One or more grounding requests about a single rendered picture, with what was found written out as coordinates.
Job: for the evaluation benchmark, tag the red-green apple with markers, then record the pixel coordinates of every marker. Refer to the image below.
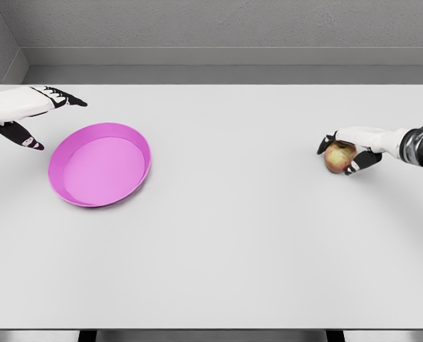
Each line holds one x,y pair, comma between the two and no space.
339,157

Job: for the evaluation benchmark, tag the pink round plate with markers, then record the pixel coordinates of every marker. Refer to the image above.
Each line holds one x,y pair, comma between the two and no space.
101,165

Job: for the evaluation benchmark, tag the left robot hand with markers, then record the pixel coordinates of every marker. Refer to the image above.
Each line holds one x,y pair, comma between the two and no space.
23,101

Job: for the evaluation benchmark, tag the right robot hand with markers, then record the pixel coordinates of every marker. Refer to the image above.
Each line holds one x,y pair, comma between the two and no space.
361,137

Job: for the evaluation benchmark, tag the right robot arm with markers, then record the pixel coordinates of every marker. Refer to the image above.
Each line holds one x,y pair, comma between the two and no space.
416,146

